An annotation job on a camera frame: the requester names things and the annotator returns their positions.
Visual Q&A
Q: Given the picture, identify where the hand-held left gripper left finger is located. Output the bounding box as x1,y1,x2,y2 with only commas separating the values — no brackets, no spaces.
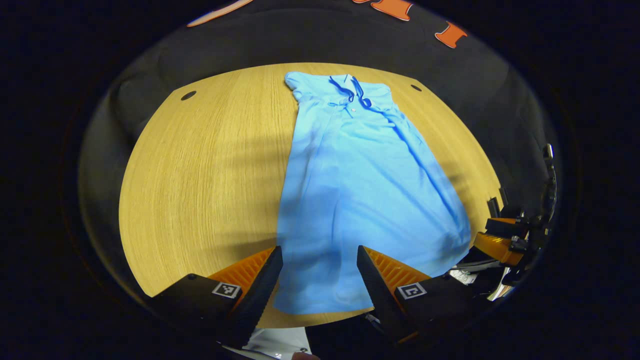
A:
150,245,284,350

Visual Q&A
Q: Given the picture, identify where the light blue T-shirt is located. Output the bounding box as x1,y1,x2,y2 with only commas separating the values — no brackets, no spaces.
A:
272,71,472,316

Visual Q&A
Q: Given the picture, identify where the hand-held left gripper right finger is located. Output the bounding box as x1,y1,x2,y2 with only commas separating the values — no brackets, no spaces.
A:
356,244,481,346

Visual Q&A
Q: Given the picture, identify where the black backdrop cloth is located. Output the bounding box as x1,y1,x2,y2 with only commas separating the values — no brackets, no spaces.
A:
77,0,561,311

